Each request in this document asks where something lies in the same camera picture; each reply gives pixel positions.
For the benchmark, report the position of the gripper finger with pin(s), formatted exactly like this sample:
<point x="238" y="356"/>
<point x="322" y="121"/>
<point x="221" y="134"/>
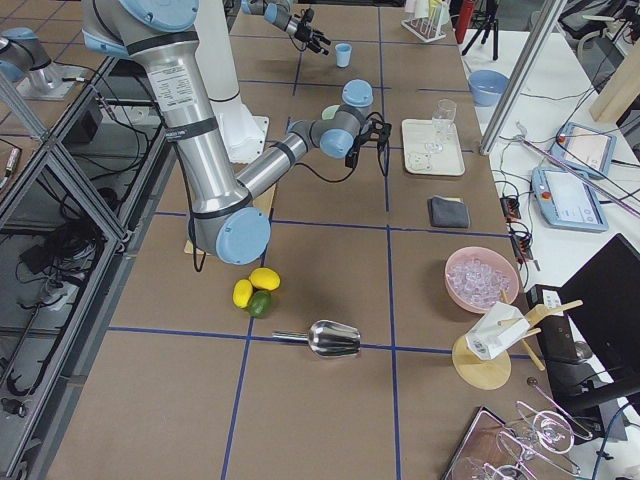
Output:
<point x="319" y="37"/>
<point x="316" y="47"/>
<point x="351" y="160"/>

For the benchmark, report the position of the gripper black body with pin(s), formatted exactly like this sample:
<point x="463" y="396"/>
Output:
<point x="303" y="31"/>
<point x="375" y="131"/>

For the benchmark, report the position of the light blue plastic cup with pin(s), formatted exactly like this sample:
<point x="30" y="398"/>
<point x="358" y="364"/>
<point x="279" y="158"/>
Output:
<point x="343" y="52"/>

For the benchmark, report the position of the light green bowl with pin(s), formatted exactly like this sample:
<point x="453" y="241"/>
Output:
<point x="329" y="112"/>

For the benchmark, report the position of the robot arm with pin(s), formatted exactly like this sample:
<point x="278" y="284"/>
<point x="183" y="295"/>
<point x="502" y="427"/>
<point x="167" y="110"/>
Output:
<point x="185" y="51"/>
<point x="279" y="14"/>

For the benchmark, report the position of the blue bowl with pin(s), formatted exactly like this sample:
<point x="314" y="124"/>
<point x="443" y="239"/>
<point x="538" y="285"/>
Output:
<point x="487" y="87"/>

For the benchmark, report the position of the pink bowl with ice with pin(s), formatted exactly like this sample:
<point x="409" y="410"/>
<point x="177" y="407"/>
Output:
<point x="477" y="277"/>

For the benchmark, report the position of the metal ice scoop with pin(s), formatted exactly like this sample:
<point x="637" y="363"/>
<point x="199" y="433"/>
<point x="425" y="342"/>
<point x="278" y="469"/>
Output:
<point x="326" y="338"/>

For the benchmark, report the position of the cream bear tray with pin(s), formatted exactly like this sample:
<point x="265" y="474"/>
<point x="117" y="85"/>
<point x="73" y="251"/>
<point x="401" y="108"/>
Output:
<point x="427" y="152"/>

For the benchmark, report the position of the clear wine glass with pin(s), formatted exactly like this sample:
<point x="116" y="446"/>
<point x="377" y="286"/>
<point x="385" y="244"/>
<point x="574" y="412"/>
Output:
<point x="442" y="121"/>

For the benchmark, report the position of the yellow lemon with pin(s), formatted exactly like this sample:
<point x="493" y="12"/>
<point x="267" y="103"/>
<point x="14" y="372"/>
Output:
<point x="242" y="293"/>
<point x="265" y="278"/>

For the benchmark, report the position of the red cylinder bottle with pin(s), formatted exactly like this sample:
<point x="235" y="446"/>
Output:
<point x="463" y="20"/>

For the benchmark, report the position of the black tripod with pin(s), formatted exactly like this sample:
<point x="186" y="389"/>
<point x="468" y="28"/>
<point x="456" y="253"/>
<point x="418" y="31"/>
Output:
<point x="488" y="24"/>

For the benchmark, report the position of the green lime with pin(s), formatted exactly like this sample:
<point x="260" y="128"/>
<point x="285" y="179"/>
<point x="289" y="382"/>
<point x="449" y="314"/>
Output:
<point x="260" y="303"/>

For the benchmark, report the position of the reacher grabber stick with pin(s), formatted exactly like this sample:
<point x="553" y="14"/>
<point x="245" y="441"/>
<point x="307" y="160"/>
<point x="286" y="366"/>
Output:
<point x="568" y="169"/>

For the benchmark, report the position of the teach pendant tablet near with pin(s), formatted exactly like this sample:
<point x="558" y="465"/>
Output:
<point x="566" y="201"/>

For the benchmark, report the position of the teach pendant tablet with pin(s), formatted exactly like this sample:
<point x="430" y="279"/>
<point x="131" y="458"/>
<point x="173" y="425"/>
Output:
<point x="585" y="149"/>
<point x="566" y="201"/>

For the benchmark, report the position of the teach pendant tablet far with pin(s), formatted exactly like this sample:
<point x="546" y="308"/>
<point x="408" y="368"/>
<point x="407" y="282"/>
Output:
<point x="585" y="149"/>

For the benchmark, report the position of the wooden mug tree stand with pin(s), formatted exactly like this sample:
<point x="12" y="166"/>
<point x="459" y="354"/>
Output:
<point x="480" y="356"/>

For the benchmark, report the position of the black monitor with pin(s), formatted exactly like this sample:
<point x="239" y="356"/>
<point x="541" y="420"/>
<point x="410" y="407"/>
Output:
<point x="608" y="286"/>

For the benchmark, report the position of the white wire cup rack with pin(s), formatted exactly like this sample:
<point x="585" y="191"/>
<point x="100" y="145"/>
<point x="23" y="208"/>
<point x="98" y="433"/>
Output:
<point x="426" y="19"/>

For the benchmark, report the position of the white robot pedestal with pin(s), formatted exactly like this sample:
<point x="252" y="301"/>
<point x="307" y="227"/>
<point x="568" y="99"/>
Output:
<point x="243" y="133"/>

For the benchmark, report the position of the aluminium frame post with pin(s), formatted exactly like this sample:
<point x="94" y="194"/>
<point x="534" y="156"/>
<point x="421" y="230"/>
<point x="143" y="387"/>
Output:
<point x="532" y="48"/>

